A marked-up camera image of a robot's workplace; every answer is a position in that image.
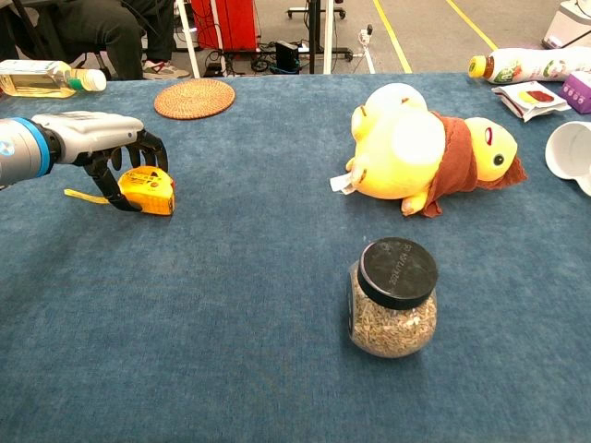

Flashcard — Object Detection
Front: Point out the blue carpet table mat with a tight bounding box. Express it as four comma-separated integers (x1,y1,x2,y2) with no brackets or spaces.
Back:
0,72,591,443

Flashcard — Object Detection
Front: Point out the red cabinet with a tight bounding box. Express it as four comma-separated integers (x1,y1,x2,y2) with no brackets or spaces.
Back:
189,0,259,52

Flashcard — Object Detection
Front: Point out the purple small box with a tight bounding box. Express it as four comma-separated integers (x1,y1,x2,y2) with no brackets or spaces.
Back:
558,70,591,114

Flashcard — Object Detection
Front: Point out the white labelled bottle yellow cap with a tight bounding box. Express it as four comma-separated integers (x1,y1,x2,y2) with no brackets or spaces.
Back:
467,45,591,85

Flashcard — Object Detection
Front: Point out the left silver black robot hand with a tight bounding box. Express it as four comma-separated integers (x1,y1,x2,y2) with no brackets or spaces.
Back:
30,112,170,213

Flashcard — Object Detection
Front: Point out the white red sneaker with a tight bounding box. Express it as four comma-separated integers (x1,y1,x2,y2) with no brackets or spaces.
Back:
141,61,191,80

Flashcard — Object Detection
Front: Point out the black camera tripod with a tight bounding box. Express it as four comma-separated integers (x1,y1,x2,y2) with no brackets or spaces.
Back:
308,0,324,75

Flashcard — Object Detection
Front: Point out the clear bottle of yellow oil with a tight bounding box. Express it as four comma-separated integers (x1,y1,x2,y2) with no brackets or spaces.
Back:
0,59,108,100

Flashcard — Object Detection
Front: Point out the white snack packet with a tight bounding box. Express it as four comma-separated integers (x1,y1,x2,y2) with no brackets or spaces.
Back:
491,80,573,124

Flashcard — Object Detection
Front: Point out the yellow tape measure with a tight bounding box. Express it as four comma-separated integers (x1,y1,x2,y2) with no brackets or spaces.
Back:
63,164,176,217

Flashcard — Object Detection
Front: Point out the round woven rattan coaster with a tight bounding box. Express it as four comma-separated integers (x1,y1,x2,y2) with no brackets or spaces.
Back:
153,78,236,121

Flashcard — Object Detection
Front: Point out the black adapter box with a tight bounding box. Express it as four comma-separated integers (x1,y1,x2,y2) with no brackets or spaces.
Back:
275,40,301,70

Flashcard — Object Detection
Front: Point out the yellow plush toy brown hood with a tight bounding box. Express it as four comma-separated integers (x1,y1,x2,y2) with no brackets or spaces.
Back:
330,90,528,219

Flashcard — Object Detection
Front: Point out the light blue mug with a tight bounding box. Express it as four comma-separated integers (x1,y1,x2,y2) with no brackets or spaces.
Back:
544,120,591,198

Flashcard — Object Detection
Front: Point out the white metal frame leg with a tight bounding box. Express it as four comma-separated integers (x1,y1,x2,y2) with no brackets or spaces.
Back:
175,0,202,79
321,0,334,75

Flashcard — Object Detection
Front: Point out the person's dark trouser leg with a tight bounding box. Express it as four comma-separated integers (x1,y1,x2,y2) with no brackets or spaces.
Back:
45,0,179,82

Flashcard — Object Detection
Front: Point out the grain jar with black lid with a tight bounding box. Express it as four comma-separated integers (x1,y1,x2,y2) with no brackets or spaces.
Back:
346,236,440,359

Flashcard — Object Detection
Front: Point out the white grey machine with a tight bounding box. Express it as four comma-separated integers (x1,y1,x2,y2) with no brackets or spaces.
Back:
540,0,591,50

